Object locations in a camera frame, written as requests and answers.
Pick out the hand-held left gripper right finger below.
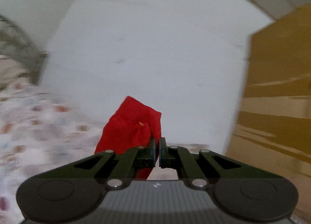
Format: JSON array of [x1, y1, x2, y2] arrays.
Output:
[[159, 137, 283, 188]]

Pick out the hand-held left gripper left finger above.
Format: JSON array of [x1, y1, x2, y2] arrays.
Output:
[[33, 137, 156, 188]]

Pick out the red small garment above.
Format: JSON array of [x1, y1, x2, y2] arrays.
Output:
[[94, 96, 162, 180]]

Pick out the pebble-print bed blanket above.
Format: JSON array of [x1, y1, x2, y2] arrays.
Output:
[[0, 55, 212, 224]]

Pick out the wooden wardrobe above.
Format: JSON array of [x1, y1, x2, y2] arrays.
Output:
[[225, 3, 311, 224]]

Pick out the metal bed headboard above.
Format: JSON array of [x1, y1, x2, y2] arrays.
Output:
[[0, 14, 49, 86]]

